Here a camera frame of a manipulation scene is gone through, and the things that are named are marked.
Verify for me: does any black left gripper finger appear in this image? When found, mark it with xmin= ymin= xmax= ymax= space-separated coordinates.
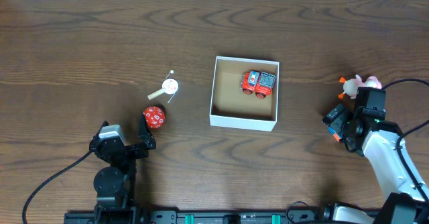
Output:
xmin=99 ymin=121 xmax=109 ymax=132
xmin=138 ymin=114 xmax=156 ymax=147

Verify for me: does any colourful puzzle cube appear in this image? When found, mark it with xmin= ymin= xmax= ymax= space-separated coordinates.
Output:
xmin=328 ymin=126 xmax=343 ymax=142

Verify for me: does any red toy truck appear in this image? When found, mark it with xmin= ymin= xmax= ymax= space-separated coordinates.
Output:
xmin=240 ymin=70 xmax=276 ymax=99

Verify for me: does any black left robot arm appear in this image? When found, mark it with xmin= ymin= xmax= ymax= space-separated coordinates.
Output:
xmin=89 ymin=115 xmax=156 ymax=224

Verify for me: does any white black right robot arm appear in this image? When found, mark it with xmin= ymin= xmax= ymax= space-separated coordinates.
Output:
xmin=322 ymin=87 xmax=428 ymax=223

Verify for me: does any red polyhedral die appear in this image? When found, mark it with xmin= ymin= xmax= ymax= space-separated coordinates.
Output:
xmin=143 ymin=107 xmax=166 ymax=129

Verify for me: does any white duck toy pink hat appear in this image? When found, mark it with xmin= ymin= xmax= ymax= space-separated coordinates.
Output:
xmin=338 ymin=74 xmax=382 ymax=99

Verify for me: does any small white rattle drum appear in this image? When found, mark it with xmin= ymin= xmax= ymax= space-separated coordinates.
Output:
xmin=147 ymin=69 xmax=179 ymax=103

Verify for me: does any white cardboard box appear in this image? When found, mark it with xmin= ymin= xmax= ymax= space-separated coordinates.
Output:
xmin=209 ymin=56 xmax=280 ymax=131

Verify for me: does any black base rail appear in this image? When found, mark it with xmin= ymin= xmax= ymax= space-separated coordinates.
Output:
xmin=63 ymin=209 xmax=402 ymax=224

